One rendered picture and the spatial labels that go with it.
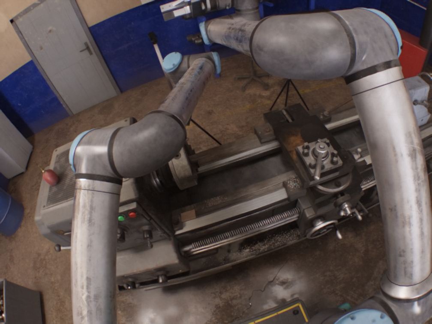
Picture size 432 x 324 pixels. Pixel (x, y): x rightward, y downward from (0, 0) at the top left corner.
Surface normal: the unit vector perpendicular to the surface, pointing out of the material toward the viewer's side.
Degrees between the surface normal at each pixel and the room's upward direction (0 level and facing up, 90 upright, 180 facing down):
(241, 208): 36
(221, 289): 0
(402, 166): 55
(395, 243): 81
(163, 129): 43
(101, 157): 49
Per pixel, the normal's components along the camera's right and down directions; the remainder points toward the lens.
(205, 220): 0.00, -0.05
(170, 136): 0.73, 0.00
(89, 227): 0.32, -0.19
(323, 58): -0.19, 0.74
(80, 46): 0.26, 0.74
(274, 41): -0.72, 0.22
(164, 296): -0.18, -0.60
